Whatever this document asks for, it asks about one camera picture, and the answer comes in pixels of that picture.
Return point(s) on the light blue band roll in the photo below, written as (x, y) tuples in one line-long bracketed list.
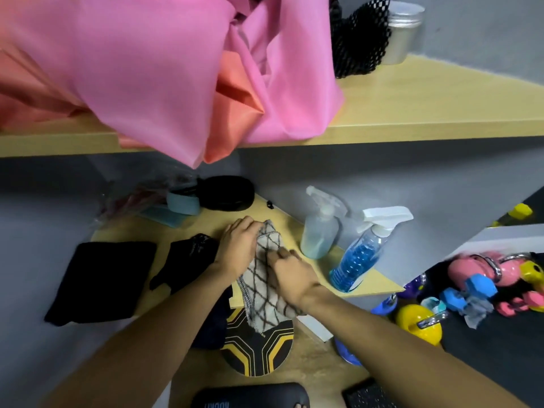
[(183, 203)]

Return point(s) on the clear plastic bag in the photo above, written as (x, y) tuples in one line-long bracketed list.
[(136, 195)]

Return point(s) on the person's right hand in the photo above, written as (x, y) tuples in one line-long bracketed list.
[(293, 278)]

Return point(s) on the black glove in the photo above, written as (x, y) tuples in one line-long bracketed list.
[(187, 261)]

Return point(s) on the blue dumbbell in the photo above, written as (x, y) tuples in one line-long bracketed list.
[(467, 293)]

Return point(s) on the small yellow dumbbell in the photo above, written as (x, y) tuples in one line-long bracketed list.
[(519, 212)]

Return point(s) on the purple kettlebell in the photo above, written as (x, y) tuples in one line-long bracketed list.
[(413, 288)]

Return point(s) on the pink dumbbell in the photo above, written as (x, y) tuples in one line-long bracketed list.
[(516, 305)]

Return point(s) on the silver metal tin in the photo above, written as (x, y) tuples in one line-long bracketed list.
[(403, 31)]

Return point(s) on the dark navy cloth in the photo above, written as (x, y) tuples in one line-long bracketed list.
[(212, 322)]

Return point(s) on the clear spray bottle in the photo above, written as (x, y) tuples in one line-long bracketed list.
[(318, 233)]

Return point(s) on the black mesh bag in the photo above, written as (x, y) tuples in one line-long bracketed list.
[(359, 38)]

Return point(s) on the black round case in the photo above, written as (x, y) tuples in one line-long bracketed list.
[(225, 193)]

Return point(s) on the person's right forearm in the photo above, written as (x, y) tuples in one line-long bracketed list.
[(382, 348)]

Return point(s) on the pink fabric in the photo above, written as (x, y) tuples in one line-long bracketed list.
[(148, 67)]

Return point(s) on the yellow kettlebell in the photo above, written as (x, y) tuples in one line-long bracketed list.
[(418, 325)]

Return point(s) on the person's left fingers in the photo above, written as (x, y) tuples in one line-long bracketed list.
[(246, 227)]

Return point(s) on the blue kettlebell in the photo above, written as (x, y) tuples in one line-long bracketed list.
[(384, 305)]

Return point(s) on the black folded cloth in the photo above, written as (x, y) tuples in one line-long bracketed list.
[(102, 282)]

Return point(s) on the person's right fingers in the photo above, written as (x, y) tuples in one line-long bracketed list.
[(282, 257)]

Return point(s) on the pink kettlebell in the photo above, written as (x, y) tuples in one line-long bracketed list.
[(512, 267), (465, 269)]

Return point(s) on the wooden shelf board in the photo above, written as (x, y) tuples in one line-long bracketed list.
[(425, 110)]

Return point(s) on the blue round weight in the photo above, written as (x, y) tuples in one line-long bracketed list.
[(346, 352)]

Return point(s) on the white block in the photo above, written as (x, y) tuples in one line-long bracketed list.
[(315, 328)]

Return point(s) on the black mesh mat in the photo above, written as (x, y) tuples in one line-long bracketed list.
[(367, 395)]

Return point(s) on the person's left forearm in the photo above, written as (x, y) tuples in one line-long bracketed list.
[(148, 335)]

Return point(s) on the white brown checked cloth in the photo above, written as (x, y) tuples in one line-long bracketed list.
[(265, 288)]

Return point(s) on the person's left hand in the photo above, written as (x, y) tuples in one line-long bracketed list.
[(238, 248)]

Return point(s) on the blue liquid spray bottle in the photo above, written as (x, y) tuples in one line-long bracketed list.
[(361, 259)]

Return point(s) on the black yellow round disc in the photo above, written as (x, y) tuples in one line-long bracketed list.
[(257, 350)]

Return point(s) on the black padded cushion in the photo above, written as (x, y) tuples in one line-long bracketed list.
[(250, 397)]

